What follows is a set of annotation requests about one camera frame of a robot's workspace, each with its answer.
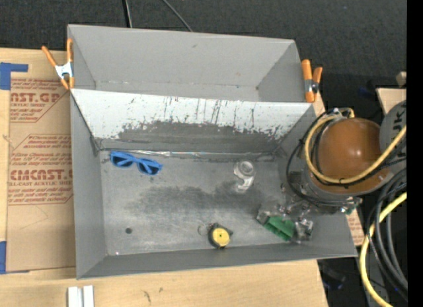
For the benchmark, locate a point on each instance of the brown cardboard board red print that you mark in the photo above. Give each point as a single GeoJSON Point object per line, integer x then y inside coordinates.
{"type": "Point", "coordinates": [39, 167]}

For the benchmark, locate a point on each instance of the blue sunglasses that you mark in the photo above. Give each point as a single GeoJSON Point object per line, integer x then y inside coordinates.
{"type": "Point", "coordinates": [138, 163]}

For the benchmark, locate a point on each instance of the yellow and black round tool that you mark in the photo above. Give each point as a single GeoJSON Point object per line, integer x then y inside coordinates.
{"type": "Point", "coordinates": [219, 235]}

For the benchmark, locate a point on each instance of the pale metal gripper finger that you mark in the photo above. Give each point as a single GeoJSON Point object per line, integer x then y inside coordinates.
{"type": "Point", "coordinates": [263, 217]}

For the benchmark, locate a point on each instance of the grey metal bin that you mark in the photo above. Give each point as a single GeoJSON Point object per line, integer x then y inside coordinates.
{"type": "Point", "coordinates": [185, 206]}

